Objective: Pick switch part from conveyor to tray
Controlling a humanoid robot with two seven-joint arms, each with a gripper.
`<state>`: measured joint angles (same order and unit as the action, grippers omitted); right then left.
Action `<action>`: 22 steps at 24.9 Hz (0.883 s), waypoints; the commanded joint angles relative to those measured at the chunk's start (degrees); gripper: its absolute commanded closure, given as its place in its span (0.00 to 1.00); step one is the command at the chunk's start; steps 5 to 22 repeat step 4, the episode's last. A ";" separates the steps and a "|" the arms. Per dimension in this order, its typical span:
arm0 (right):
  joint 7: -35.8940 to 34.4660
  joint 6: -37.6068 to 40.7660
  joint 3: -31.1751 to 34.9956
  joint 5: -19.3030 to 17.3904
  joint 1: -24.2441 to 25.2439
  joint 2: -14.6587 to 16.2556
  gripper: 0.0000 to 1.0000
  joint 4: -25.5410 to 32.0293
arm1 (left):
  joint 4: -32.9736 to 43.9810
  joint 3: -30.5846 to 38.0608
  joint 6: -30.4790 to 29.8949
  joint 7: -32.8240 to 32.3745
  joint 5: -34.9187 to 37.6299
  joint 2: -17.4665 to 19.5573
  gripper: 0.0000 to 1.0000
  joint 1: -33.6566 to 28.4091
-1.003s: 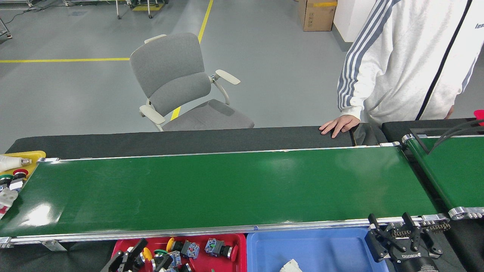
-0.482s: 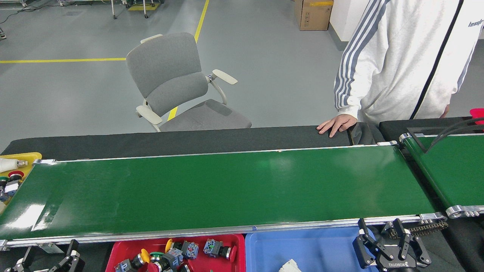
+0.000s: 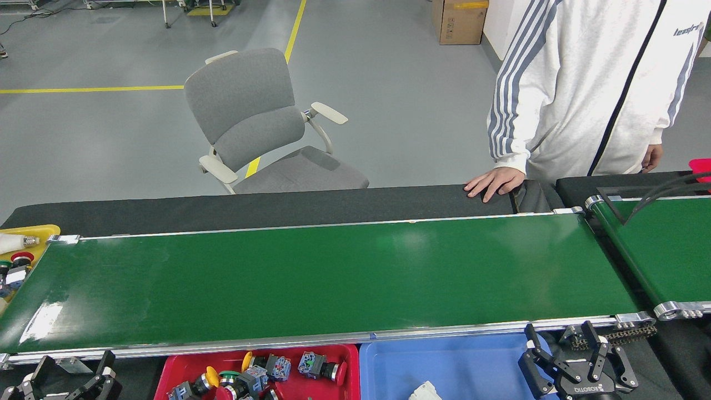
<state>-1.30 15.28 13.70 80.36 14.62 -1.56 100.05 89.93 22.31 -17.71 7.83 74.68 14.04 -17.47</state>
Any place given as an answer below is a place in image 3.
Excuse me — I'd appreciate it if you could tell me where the short green conveyor belt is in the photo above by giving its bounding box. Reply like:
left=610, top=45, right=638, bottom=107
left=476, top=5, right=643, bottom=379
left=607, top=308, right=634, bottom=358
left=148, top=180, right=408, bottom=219
left=584, top=194, right=711, bottom=321

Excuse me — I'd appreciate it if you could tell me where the black box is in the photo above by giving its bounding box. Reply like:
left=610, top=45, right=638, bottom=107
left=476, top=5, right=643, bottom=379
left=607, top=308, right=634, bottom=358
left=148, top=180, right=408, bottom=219
left=511, top=181, right=550, bottom=213

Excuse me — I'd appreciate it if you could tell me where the red plastic tray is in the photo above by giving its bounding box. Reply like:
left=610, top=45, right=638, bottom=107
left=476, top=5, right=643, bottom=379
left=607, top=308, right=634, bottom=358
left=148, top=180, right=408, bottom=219
left=154, top=343, right=360, bottom=400

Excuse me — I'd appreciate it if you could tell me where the yellow push button switch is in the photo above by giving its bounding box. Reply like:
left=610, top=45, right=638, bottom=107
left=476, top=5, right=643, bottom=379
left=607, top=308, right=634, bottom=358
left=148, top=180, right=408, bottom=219
left=168, top=366, right=220, bottom=400
left=242, top=351, right=292, bottom=382

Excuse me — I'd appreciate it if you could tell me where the person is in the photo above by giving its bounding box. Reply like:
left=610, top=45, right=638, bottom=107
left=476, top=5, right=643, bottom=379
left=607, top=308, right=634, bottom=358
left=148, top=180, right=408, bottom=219
left=464, top=0, right=711, bottom=203

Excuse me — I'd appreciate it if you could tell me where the black drive chain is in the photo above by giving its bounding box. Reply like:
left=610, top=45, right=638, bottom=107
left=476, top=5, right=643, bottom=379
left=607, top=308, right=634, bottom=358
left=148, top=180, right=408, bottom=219
left=561, top=324, right=657, bottom=351

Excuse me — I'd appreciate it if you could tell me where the long green conveyor belt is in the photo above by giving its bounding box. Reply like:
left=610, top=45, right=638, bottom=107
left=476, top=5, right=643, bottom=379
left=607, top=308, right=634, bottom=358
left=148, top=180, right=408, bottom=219
left=0, top=207, right=656, bottom=367

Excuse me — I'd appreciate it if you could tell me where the brown cardboard box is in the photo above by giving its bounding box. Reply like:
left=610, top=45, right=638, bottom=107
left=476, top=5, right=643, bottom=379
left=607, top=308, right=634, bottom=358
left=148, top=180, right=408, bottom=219
left=432, top=0, right=489, bottom=45

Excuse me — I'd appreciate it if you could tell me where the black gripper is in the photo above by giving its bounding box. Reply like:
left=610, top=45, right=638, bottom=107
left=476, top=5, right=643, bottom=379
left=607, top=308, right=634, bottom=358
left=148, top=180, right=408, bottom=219
left=519, top=321, right=639, bottom=400

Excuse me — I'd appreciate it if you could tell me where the yellow plastic tray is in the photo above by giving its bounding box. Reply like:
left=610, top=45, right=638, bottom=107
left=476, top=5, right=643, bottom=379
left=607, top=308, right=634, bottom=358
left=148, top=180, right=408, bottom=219
left=0, top=224, right=61, bottom=317

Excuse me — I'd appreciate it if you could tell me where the red bin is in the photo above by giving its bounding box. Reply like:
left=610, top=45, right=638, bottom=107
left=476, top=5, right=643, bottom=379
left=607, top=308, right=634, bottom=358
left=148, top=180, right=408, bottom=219
left=689, top=158, right=711, bottom=193

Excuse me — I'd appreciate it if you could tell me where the white wheeled rack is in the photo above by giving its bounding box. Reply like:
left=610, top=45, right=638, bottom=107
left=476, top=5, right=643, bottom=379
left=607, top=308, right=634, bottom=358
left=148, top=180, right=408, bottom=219
left=83, top=0, right=170, bottom=28

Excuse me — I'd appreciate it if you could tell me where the white light bulb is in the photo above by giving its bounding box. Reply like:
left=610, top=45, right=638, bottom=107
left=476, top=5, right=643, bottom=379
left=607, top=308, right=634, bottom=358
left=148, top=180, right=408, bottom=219
left=0, top=233, right=41, bottom=255

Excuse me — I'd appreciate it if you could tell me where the person's right hand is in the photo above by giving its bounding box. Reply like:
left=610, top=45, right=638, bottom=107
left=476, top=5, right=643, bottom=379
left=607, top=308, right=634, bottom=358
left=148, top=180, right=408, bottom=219
left=464, top=167, right=526, bottom=203

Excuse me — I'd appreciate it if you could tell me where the grey office chair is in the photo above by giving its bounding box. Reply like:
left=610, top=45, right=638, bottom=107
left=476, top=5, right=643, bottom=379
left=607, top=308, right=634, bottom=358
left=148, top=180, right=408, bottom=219
left=183, top=48, right=370, bottom=195

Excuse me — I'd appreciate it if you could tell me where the blue plastic tray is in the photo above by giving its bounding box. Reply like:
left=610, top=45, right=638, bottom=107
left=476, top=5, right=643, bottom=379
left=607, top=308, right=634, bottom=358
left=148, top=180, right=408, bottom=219
left=359, top=333, right=559, bottom=400

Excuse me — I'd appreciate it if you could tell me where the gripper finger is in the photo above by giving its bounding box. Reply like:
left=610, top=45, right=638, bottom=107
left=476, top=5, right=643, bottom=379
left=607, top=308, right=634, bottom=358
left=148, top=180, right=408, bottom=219
left=0, top=356, right=56, bottom=400
left=67, top=350, right=123, bottom=400

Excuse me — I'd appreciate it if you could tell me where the person's left hand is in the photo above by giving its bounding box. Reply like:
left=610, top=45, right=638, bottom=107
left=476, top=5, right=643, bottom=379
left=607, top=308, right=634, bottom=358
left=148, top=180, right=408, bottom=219
left=642, top=144, right=664, bottom=173

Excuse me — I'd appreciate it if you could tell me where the black cable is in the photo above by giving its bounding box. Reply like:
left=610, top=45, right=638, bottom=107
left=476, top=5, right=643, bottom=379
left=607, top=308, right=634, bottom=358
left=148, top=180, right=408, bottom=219
left=624, top=172, right=711, bottom=226
left=625, top=178, right=711, bottom=226

